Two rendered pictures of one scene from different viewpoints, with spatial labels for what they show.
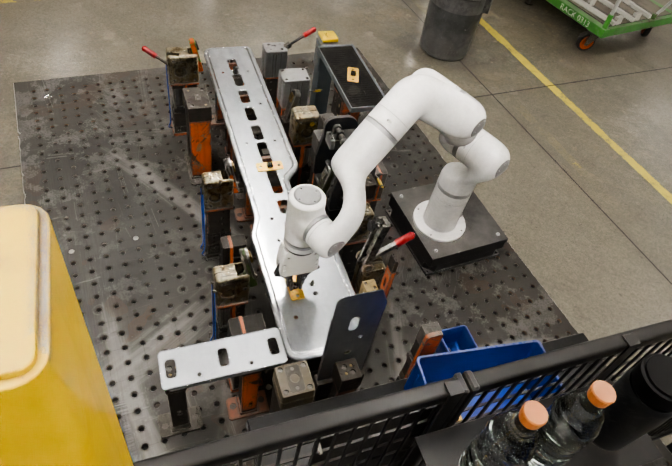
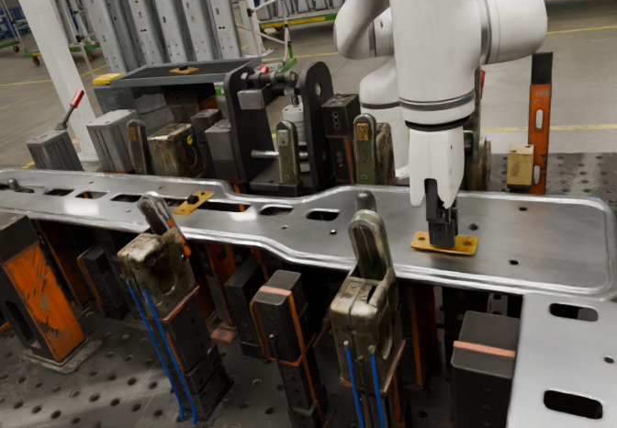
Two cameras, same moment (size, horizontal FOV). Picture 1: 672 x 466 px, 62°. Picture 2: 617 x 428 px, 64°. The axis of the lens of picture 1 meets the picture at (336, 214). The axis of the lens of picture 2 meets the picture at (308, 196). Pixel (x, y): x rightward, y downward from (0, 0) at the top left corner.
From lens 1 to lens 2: 1.08 m
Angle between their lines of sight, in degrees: 32
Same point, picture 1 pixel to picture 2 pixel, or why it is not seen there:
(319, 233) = not seen: outside the picture
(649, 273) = not seen: hidden behind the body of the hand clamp
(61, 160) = not seen: outside the picture
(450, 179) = (385, 83)
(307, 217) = not seen: outside the picture
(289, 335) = (555, 282)
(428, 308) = not seen: hidden behind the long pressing
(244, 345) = (552, 354)
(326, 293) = (481, 217)
